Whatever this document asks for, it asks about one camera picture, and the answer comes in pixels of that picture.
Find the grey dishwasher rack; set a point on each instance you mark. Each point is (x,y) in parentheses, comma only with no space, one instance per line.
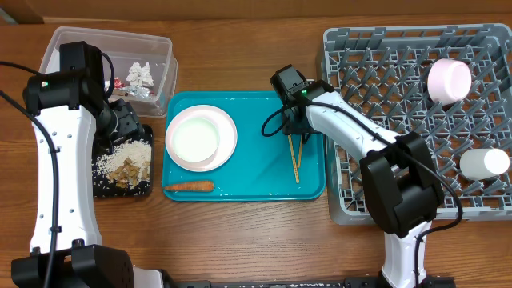
(382,72)

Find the red foil wrapper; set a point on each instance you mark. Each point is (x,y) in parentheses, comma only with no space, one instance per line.
(121,89)

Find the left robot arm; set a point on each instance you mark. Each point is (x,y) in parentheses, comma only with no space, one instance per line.
(74,121)

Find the black rectangular tray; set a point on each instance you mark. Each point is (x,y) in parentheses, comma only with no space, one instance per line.
(103,189)

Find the wooden chopstick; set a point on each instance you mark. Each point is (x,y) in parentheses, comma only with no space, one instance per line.
(299,158)
(293,159)

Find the orange carrot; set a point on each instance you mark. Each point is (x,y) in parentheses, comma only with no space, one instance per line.
(197,186)

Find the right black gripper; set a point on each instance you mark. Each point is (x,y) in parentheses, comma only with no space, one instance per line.
(289,128)

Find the white cup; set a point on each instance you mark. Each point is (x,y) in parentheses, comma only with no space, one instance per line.
(479,164)

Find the left wooden chopstick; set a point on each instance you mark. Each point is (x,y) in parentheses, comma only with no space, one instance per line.
(293,159)

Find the white tissue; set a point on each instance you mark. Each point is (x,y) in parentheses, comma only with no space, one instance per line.
(140,75)

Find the right wooden chopstick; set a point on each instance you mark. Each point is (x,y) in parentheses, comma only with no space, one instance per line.
(299,158)

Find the white medium bowl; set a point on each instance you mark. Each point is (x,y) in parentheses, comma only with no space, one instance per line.
(448,81)

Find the teal serving tray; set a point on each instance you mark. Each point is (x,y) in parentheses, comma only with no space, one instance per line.
(260,168)

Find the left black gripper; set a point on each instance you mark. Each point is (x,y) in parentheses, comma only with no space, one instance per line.
(130,126)

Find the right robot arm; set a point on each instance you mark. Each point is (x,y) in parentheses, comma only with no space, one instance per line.
(401,192)

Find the large white plate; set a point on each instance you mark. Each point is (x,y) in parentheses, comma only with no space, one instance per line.
(227,131)

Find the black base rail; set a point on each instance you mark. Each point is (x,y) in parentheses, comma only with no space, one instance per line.
(357,282)

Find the clear plastic storage bin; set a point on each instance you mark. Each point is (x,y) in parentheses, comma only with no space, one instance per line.
(124,50)

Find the brown food scraps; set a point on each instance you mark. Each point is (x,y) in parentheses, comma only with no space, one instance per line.
(130,173)

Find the white rice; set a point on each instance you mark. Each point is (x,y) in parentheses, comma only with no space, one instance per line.
(137,151)

